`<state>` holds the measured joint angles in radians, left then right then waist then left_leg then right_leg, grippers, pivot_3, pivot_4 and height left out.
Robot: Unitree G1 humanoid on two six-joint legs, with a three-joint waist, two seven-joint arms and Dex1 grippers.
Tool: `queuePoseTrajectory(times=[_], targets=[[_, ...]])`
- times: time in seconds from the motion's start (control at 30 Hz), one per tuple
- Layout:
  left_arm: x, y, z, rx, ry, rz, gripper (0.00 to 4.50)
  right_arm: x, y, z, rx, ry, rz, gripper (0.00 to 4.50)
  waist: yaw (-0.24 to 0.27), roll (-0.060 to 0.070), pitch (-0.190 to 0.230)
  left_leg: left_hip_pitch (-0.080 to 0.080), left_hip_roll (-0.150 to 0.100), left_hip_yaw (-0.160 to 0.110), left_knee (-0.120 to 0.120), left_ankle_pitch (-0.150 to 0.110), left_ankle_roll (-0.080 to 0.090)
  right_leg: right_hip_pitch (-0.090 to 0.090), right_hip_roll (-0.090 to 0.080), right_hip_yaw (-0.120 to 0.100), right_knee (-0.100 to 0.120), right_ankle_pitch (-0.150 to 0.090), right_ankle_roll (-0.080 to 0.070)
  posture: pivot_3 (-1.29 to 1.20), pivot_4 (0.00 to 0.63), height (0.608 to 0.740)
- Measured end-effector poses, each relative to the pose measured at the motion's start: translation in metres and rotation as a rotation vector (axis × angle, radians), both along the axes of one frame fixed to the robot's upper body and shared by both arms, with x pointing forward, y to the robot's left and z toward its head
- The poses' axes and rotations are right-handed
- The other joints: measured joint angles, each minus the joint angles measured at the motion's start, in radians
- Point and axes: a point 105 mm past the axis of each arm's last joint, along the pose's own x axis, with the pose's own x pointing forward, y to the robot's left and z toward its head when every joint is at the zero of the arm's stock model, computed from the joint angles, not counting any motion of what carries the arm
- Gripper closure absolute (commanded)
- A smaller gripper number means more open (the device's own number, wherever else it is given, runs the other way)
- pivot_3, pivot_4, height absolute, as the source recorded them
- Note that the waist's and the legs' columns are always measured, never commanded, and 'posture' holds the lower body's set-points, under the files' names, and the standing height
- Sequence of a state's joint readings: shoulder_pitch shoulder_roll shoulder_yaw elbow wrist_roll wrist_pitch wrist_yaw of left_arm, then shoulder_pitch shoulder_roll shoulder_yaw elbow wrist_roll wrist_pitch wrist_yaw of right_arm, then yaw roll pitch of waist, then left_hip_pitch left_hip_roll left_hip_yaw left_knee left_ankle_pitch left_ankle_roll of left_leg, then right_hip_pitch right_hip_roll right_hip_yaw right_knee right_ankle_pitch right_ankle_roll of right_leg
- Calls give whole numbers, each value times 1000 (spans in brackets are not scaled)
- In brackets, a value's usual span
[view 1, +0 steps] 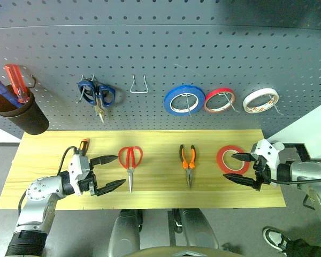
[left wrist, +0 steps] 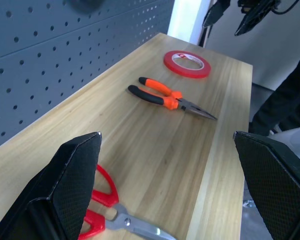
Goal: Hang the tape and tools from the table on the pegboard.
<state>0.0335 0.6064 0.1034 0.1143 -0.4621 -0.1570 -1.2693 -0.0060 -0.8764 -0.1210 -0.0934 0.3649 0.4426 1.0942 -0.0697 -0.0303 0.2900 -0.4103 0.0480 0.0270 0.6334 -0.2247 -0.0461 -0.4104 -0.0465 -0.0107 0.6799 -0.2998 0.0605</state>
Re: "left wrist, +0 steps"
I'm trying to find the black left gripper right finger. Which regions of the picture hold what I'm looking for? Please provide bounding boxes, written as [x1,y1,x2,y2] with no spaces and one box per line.
[233,130,300,240]

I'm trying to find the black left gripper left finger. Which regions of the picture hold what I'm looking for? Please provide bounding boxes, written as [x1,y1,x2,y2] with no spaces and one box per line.
[0,131,103,240]

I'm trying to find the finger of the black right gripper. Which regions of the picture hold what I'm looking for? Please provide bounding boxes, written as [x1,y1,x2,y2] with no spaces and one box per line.
[203,0,231,29]
[234,1,278,37]

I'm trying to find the grey pegboard panel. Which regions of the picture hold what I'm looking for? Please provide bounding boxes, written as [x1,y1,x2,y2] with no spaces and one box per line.
[0,0,176,153]

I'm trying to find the silver robot body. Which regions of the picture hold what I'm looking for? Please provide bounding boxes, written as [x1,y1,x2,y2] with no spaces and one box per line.
[266,124,300,171]

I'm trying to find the white shoe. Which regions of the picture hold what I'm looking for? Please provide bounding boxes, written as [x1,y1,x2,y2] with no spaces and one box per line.
[271,123,283,135]

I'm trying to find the red tape roll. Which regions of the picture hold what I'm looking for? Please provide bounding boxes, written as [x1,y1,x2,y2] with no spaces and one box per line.
[163,50,212,80]

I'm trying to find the person in black trousers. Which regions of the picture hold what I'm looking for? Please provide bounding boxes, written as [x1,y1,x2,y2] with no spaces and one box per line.
[248,47,300,137]

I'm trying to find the orange black needle-nose pliers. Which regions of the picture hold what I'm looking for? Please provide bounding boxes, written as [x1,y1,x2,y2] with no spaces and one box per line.
[127,76,219,122]

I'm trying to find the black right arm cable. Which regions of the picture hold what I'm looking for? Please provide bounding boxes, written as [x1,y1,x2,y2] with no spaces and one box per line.
[271,0,300,15]

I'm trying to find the red handled scissors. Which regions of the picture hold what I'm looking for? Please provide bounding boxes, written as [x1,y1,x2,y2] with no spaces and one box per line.
[77,163,178,240]

